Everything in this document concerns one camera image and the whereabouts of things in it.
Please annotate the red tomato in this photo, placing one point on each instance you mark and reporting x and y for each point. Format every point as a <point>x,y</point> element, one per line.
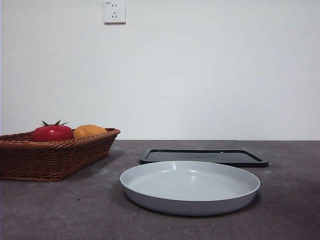
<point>52,133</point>

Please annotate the white wall socket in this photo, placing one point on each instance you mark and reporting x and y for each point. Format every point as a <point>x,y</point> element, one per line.
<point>115,12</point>

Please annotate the brown wicker basket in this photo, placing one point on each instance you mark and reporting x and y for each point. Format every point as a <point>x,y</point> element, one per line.
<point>50,160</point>

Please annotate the black rectangular tray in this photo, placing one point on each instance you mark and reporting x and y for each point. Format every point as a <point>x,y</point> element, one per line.
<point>200,155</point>

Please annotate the grey round plate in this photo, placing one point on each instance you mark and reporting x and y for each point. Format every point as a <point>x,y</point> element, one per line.
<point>190,185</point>

